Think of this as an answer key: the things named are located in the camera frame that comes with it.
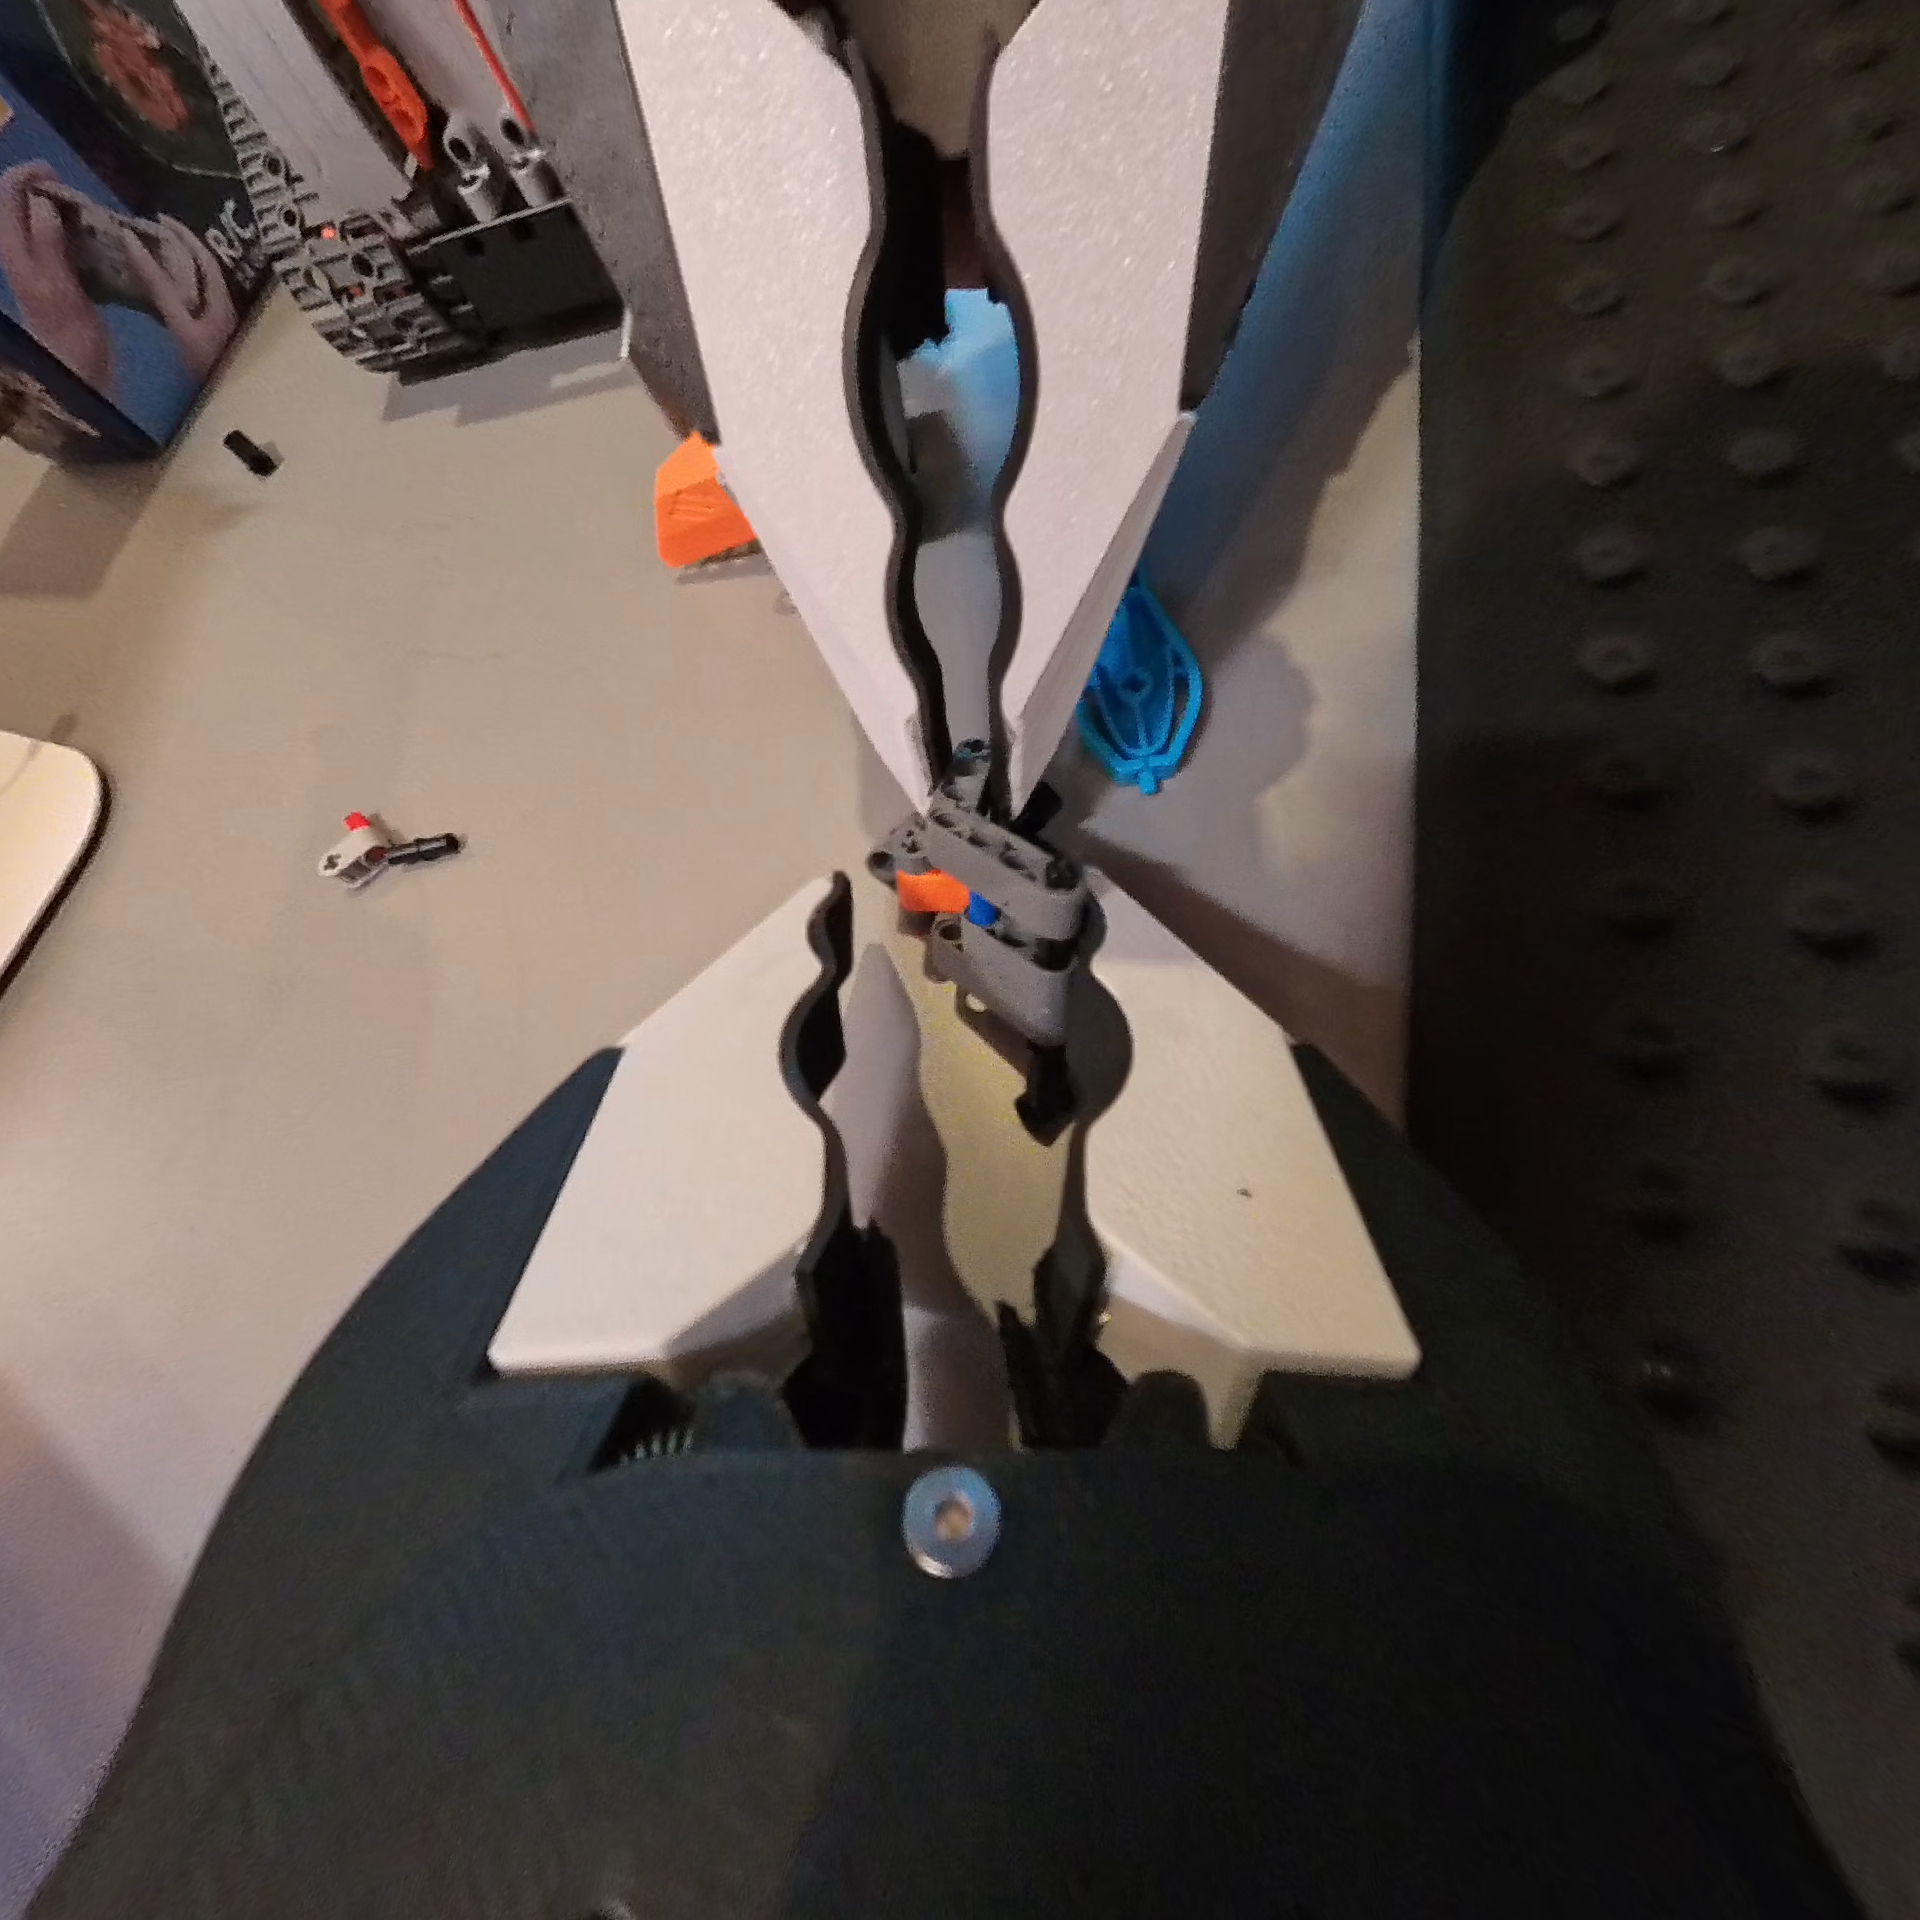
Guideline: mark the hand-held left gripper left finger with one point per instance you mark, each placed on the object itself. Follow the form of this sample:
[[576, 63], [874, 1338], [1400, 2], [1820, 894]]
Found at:
[[678, 1199]]

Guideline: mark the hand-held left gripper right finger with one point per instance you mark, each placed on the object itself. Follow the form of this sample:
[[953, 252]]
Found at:
[[1246, 1199]]

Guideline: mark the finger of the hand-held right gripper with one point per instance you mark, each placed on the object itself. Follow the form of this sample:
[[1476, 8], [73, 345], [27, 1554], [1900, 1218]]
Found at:
[[752, 227], [1107, 227]]

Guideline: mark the grey orange brick assembly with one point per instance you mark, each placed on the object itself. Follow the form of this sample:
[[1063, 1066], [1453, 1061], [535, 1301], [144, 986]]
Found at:
[[1019, 983]]

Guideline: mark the grey tracked toy robot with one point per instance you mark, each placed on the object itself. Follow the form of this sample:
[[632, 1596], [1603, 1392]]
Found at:
[[421, 285]]

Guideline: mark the long black connector pin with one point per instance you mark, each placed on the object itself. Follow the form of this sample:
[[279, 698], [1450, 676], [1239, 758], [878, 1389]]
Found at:
[[425, 851]]

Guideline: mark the short black connector pin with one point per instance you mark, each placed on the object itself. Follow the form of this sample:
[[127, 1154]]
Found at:
[[251, 452]]

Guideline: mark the white connector with red axle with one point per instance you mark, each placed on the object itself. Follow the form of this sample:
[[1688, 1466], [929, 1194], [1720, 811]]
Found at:
[[349, 855]]

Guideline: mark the light blue brick separator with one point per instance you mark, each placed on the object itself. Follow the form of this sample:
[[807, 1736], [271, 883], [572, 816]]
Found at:
[[1144, 698]]

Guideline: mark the blue robot kit box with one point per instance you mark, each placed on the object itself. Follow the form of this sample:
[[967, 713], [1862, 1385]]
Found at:
[[93, 256]]

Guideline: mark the black dimpled mat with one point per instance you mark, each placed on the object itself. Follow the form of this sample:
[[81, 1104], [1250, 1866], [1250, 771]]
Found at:
[[1665, 753]]

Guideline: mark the white stand base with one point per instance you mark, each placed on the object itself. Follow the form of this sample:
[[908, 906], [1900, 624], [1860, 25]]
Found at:
[[43, 842]]

